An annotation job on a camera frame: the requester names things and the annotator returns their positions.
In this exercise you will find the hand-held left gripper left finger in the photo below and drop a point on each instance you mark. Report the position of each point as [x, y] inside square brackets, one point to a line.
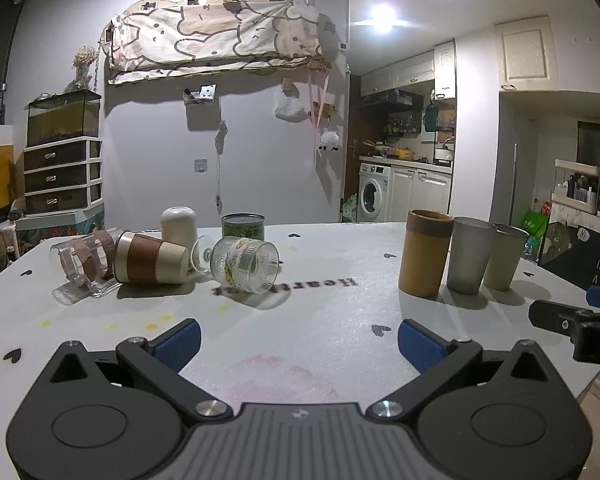
[180, 344]

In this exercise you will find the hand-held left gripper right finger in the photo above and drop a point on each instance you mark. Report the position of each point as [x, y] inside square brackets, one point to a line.
[419, 344]

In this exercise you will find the clear glass jar cup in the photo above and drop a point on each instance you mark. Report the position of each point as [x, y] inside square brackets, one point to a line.
[245, 265]

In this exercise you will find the brown bamboo cup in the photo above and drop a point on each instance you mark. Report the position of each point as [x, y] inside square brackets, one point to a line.
[425, 255]

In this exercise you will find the brown and cream cup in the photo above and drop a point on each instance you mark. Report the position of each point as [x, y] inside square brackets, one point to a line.
[150, 258]

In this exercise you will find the grey frosted cup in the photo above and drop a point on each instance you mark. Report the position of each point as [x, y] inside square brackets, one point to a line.
[470, 255]

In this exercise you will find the white cup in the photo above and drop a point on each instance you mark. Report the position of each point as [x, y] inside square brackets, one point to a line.
[178, 227]

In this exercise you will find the black chalkboard sign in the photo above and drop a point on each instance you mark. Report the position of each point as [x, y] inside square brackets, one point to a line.
[585, 260]

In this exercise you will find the green shopping bag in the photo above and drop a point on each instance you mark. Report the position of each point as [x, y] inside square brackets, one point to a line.
[536, 227]

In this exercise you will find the white shelf with bottles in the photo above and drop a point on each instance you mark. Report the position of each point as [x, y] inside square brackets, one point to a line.
[587, 190]

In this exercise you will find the clear mug with brown sleeve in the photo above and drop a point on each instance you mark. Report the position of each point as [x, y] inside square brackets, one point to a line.
[82, 265]

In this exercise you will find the green tin can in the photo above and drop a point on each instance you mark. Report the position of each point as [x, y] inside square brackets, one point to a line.
[243, 226]

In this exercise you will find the white kitchen base cabinet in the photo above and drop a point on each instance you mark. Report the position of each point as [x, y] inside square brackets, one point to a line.
[421, 192]

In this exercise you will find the white washing machine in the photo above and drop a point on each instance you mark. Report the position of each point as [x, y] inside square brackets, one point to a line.
[375, 192]

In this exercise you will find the plastic drawer unit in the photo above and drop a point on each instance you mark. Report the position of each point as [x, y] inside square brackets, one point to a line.
[62, 175]

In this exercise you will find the plush sheep toy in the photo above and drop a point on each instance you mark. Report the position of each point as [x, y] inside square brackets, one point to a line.
[328, 141]

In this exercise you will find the glass fish tank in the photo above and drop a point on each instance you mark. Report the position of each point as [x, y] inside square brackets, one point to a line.
[62, 117]

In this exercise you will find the white plastic bag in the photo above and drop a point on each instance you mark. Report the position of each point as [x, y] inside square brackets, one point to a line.
[289, 109]

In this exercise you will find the dried flower bunch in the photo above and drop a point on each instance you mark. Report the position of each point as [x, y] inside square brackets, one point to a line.
[84, 62]

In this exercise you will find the ceiling lamp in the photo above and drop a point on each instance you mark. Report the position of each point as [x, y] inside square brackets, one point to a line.
[383, 12]

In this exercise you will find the wall socket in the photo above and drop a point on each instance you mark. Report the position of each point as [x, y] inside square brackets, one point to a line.
[201, 165]

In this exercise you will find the white wall cabinet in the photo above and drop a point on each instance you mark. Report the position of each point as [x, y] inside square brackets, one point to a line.
[525, 52]

